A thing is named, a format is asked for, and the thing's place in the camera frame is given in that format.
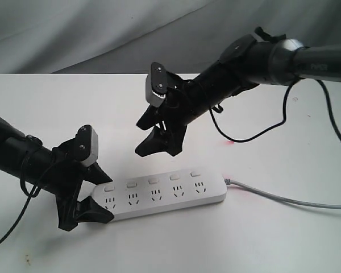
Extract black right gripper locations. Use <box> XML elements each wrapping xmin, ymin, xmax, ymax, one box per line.
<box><xmin>135</xmin><ymin>61</ymin><xmax>258</xmax><ymax>156</ymax></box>

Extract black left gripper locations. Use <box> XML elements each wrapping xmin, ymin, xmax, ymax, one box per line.
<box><xmin>19</xmin><ymin>138</ymin><xmax>114</xmax><ymax>231</ymax></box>

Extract white five-socket power strip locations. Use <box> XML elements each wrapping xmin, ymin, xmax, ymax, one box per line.
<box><xmin>92</xmin><ymin>167</ymin><xmax>227</xmax><ymax>221</ymax></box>

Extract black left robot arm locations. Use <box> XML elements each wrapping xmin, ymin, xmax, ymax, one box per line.
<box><xmin>0</xmin><ymin>118</ymin><xmax>114</xmax><ymax>231</ymax></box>

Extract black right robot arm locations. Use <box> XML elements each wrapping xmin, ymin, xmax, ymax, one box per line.
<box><xmin>135</xmin><ymin>27</ymin><xmax>341</xmax><ymax>157</ymax></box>

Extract grey backdrop cloth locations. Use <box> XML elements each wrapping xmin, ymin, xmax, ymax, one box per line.
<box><xmin>0</xmin><ymin>1</ymin><xmax>341</xmax><ymax>73</ymax></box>

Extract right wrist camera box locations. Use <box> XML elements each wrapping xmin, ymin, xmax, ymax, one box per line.
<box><xmin>145</xmin><ymin>62</ymin><xmax>168</xmax><ymax>108</ymax></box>

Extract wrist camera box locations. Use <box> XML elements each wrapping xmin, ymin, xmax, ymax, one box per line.
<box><xmin>145</xmin><ymin>62</ymin><xmax>168</xmax><ymax>108</ymax></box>
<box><xmin>73</xmin><ymin>125</ymin><xmax>99</xmax><ymax>167</ymax></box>

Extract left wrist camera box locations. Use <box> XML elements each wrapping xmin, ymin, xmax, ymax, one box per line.
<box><xmin>73</xmin><ymin>125</ymin><xmax>99</xmax><ymax>167</ymax></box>

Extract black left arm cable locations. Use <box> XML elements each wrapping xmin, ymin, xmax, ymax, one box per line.
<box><xmin>0</xmin><ymin>147</ymin><xmax>63</xmax><ymax>251</ymax></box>

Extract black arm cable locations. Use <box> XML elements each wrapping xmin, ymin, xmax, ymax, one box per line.
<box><xmin>0</xmin><ymin>147</ymin><xmax>63</xmax><ymax>251</ymax></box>
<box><xmin>207</xmin><ymin>76</ymin><xmax>341</xmax><ymax>221</ymax></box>

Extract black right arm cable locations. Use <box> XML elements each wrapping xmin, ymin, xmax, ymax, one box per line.
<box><xmin>207</xmin><ymin>76</ymin><xmax>341</xmax><ymax>221</ymax></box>

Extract grey power cable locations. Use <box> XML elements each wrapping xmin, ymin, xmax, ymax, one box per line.
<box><xmin>223</xmin><ymin>178</ymin><xmax>341</xmax><ymax>210</ymax></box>

